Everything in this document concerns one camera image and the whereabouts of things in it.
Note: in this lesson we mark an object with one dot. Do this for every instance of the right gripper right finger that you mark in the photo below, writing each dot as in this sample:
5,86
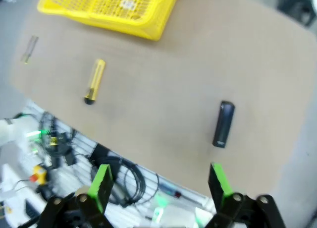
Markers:
219,186

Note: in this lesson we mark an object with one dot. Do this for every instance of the black stapler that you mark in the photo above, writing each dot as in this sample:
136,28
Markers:
223,124

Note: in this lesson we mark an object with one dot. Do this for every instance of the yellow emergency stop box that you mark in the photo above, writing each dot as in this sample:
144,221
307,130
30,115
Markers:
39,172

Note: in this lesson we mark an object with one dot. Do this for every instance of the yellow utility knife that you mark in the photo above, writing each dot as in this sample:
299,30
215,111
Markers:
95,79

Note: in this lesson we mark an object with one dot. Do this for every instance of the black highlighter pen yellow tip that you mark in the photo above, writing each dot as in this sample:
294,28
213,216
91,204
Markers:
29,49

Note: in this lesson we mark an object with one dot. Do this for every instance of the black power adapter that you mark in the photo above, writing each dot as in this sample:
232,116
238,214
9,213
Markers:
70,158

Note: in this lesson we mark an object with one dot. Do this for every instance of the yellow plastic shopping basket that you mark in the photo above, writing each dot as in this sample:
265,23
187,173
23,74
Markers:
148,33

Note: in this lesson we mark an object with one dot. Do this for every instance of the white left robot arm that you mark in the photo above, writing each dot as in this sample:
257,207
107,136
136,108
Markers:
10,131

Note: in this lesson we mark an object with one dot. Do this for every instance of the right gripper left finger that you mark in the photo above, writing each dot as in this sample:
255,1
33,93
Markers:
101,186

